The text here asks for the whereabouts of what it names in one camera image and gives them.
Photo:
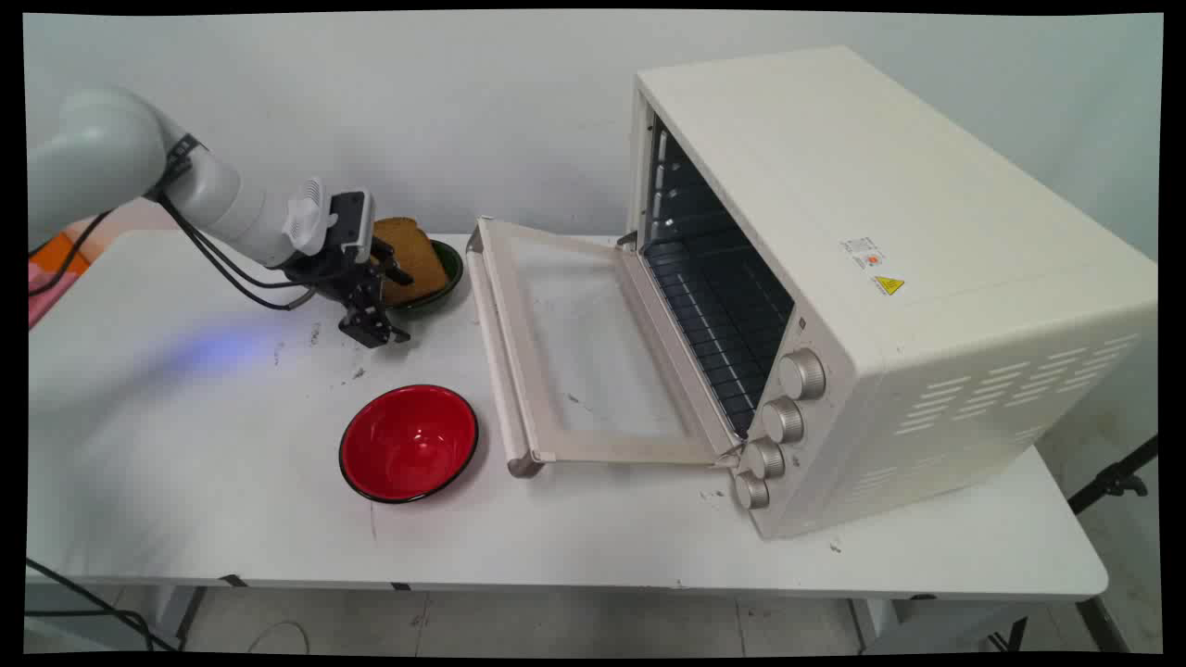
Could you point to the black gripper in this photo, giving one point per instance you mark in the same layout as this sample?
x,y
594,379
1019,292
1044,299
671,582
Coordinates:
x,y
339,265

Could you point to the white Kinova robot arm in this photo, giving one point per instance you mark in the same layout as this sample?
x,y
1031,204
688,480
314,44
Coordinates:
x,y
139,167

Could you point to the brown bread slice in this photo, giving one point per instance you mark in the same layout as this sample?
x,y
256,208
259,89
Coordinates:
x,y
411,261

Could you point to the dark green bowl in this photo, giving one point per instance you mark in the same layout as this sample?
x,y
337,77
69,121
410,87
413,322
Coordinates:
x,y
439,278

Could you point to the red bowl with black rim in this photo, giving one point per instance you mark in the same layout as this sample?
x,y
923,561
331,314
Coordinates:
x,y
408,445

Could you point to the glass toaster oven door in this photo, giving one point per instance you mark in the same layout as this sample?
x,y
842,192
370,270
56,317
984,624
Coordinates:
x,y
574,352

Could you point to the orange and pink object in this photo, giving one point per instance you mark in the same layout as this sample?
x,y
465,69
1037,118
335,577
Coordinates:
x,y
56,269

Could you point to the silver oven knob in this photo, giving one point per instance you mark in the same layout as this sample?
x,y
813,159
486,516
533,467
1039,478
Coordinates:
x,y
802,374
750,491
784,421
765,459

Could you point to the yellow warning sticker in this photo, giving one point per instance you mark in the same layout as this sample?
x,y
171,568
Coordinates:
x,y
888,285

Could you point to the cream toaster oven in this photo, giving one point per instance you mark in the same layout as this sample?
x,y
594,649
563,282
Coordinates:
x,y
927,296

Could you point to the black tripod stand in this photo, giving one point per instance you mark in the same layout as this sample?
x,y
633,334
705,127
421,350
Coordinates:
x,y
1112,482

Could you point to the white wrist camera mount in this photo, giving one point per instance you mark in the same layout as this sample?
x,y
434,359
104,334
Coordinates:
x,y
313,222

